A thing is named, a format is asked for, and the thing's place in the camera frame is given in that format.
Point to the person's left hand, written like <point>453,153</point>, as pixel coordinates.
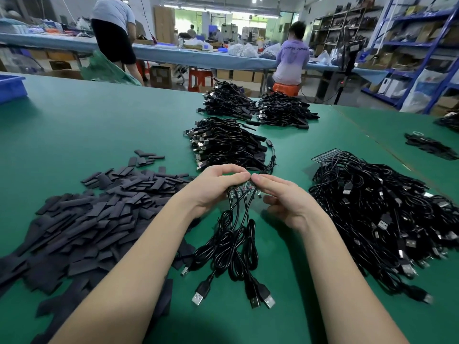
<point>209,186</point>

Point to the person's right hand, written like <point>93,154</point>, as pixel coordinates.
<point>290,200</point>

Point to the pile of black sleeve strips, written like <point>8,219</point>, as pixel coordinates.
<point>79,229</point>

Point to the person's left forearm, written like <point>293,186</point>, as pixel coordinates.
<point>115,286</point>

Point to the person's right forearm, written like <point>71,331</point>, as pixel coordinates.
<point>355,290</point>

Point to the red plastic stool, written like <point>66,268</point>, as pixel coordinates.
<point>200,79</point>

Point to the orange plastic stool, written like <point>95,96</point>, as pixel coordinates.
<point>287,89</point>

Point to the small upright cardboard box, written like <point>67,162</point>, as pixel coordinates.
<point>161,76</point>

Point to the green plastic bag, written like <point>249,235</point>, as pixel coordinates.
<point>110,70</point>

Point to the black tripod stand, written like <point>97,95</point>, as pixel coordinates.
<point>349,57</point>

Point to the white plastic bag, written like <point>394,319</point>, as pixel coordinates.
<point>423,91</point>

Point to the dark storage shelf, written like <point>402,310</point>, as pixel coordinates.
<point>339,26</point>

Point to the open cardboard box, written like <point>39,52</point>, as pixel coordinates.
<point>63,74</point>

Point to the long blue work table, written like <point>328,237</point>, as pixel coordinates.
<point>50,43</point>

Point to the blue plastic bin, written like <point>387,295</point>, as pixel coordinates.
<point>11,88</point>

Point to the blue metal shelving rack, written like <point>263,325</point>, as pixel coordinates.
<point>416,16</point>

